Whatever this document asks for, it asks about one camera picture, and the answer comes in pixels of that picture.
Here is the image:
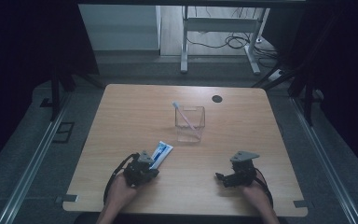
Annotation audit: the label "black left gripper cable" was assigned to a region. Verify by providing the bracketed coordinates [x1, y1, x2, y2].
[103, 152, 140, 204]

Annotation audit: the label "black floor cables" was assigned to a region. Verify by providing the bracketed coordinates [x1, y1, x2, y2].
[186, 7, 282, 70]

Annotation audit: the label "white metal desk frame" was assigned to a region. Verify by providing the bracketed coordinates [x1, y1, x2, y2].
[179, 5, 271, 76]

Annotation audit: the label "white cabinet panel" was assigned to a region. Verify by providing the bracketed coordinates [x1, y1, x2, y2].
[77, 4, 162, 51]

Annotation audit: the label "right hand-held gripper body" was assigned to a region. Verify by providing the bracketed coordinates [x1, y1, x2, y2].
[227, 150, 261, 189]

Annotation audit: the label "black floor tape piece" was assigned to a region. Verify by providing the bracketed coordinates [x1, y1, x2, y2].
[39, 97, 54, 108]

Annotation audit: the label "white power strip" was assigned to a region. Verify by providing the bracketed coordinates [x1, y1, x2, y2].
[268, 69, 285, 82]

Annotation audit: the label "black metal stand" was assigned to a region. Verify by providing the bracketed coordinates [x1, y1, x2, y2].
[49, 63, 105, 122]
[251, 59, 324, 127]

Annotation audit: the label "white and blue toothpaste tube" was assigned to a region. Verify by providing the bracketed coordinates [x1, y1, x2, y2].
[148, 140, 174, 171]

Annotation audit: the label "person's left hand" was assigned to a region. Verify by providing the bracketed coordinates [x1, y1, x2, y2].
[106, 173, 138, 214]

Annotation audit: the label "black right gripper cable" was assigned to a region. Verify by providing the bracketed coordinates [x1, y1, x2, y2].
[254, 167, 275, 208]

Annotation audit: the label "person's right hand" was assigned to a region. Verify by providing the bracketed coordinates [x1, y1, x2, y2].
[241, 181, 274, 213]

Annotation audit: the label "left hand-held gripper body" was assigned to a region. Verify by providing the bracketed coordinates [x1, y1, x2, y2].
[124, 150, 156, 189]

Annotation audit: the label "metal floor rail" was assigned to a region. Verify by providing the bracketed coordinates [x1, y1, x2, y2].
[291, 96, 356, 224]
[0, 92, 73, 224]

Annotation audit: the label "dark curtain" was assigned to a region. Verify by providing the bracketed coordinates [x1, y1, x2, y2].
[0, 0, 101, 175]
[262, 0, 358, 185]

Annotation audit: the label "clear square plastic cup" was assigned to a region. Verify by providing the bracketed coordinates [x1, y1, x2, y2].
[173, 105, 206, 144]

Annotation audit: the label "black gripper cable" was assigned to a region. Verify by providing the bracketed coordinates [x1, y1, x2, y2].
[103, 152, 140, 204]
[254, 167, 275, 208]

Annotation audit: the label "pink toothbrush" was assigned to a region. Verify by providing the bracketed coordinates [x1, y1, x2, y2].
[172, 101, 202, 138]

